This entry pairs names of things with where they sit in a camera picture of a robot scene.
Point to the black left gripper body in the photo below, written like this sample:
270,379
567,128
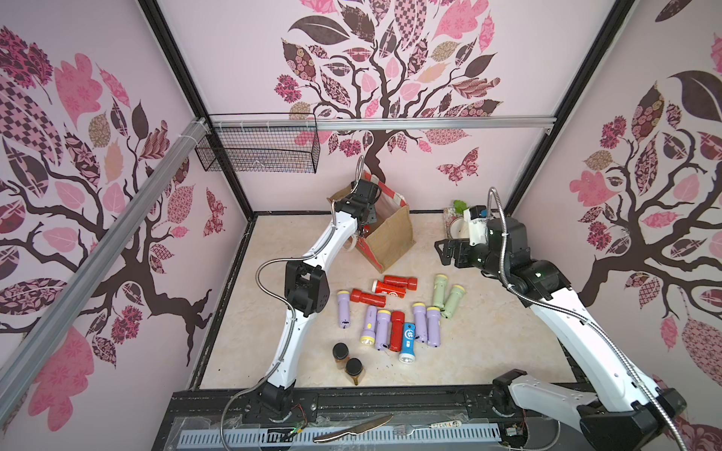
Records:
370,218

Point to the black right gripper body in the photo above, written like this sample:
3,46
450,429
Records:
460,252

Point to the green flashlight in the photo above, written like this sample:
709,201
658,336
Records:
440,288
451,305

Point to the purple flashlight yellow head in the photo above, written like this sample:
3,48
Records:
368,335

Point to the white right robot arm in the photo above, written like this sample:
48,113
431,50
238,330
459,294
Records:
626,409

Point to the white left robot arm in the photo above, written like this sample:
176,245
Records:
306,289

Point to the red and brown tote bag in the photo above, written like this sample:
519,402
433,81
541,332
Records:
392,236

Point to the floral plate with radish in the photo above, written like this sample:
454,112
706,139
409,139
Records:
455,226

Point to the red flashlight silver head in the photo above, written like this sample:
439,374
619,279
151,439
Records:
382,288

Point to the red flashlight upright row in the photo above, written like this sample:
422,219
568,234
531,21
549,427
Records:
396,331

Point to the blue flashlight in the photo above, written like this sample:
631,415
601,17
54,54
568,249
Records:
407,354

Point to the black cap jar rear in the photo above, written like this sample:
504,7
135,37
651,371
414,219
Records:
341,355

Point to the black cap jar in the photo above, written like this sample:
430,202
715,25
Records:
355,370
341,355

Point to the black cap jar front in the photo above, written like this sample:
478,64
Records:
355,370

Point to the silver fork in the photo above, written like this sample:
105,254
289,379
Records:
408,430

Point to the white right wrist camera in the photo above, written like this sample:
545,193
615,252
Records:
477,224

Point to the black wire basket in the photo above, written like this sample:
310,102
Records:
264,143

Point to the aluminium rail back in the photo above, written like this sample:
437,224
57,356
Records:
383,124

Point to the aluminium rail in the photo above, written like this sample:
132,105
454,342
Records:
29,358
383,124

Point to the wooden handled knife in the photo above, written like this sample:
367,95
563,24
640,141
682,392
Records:
355,430

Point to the aluminium rail left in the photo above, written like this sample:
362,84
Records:
29,358

